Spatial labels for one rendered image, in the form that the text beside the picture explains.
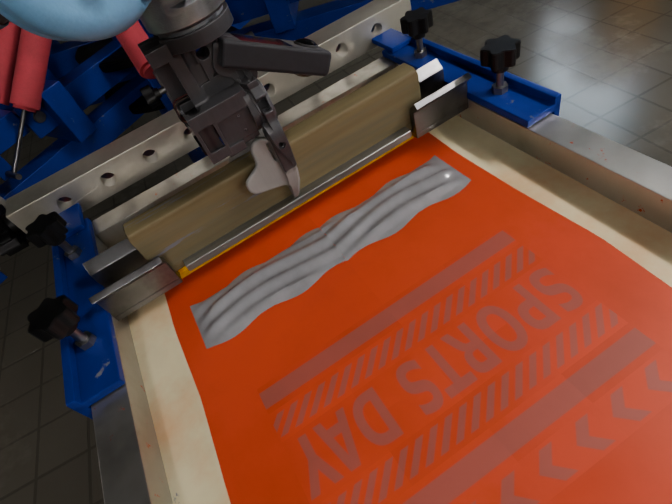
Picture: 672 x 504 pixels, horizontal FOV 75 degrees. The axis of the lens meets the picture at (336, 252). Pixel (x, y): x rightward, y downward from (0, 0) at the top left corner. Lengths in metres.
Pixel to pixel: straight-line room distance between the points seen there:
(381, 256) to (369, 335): 0.10
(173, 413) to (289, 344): 0.13
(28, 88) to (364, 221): 0.75
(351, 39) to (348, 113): 0.26
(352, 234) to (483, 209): 0.15
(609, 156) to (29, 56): 0.97
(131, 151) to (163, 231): 0.22
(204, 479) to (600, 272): 0.40
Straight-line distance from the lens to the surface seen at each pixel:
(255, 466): 0.42
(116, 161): 0.71
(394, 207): 0.53
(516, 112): 0.57
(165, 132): 0.70
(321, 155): 0.53
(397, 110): 0.57
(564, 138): 0.55
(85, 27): 0.24
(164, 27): 0.42
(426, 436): 0.39
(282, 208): 0.53
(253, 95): 0.45
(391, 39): 0.77
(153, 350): 0.54
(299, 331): 0.46
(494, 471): 0.38
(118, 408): 0.48
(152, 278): 0.53
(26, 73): 1.07
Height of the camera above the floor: 1.33
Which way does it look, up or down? 47 degrees down
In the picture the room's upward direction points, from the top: 23 degrees counter-clockwise
